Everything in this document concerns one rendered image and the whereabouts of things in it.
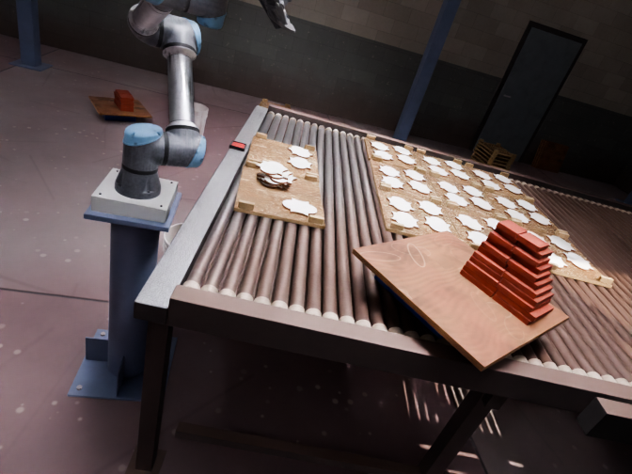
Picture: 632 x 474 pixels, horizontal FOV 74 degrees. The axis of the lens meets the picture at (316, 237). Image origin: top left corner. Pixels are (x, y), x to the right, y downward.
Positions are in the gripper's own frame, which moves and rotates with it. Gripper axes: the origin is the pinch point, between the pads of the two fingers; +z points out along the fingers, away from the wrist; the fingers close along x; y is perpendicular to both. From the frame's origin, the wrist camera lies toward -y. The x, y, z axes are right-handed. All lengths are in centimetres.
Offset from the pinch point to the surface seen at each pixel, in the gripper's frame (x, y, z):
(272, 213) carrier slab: -34, -62, 1
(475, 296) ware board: -29, -43, 75
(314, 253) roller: -40, -55, 25
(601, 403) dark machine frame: -41, -30, 110
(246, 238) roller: -50, -49, 4
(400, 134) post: 263, -431, -49
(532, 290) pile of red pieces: -20, -37, 87
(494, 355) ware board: -45, -27, 83
